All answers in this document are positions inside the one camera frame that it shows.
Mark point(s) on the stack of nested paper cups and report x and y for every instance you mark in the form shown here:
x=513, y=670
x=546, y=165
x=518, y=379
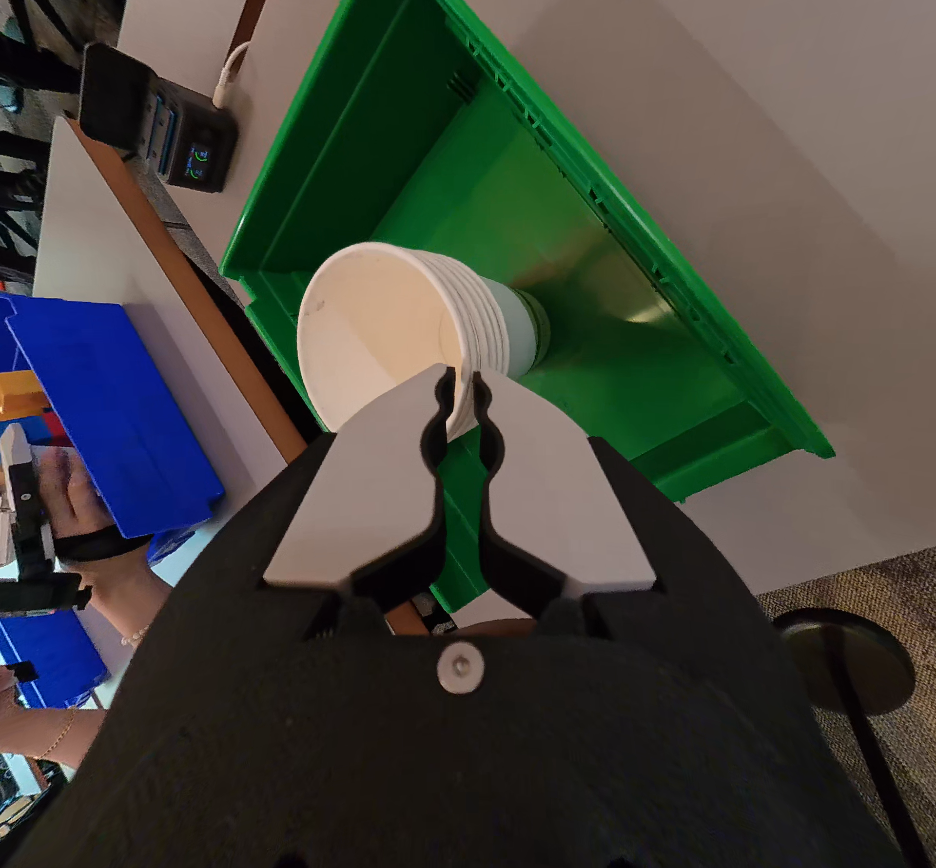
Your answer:
x=365, y=334

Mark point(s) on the pale desk with wooden edge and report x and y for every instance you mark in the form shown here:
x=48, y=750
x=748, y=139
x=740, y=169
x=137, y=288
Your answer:
x=95, y=246

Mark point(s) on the another person's forearm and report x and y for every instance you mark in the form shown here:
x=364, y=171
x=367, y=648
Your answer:
x=124, y=597
x=29, y=729

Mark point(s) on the grey desk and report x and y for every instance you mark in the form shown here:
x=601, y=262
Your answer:
x=731, y=151

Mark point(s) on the black charging hub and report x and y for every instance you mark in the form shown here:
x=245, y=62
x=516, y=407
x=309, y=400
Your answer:
x=124, y=100

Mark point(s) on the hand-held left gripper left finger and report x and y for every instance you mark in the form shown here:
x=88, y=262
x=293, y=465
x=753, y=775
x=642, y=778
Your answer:
x=351, y=495

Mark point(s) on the green plastic bin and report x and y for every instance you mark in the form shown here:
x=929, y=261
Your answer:
x=512, y=188

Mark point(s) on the blue plastic bin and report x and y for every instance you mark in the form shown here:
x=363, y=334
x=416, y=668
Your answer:
x=44, y=649
x=110, y=400

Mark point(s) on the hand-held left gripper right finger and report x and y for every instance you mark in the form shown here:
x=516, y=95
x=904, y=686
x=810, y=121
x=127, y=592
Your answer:
x=570, y=502

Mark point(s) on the black round-base stand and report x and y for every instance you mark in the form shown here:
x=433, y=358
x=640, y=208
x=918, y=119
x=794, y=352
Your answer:
x=841, y=663

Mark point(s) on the yellow plastic block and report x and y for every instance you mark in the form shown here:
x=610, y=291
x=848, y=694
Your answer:
x=13, y=393

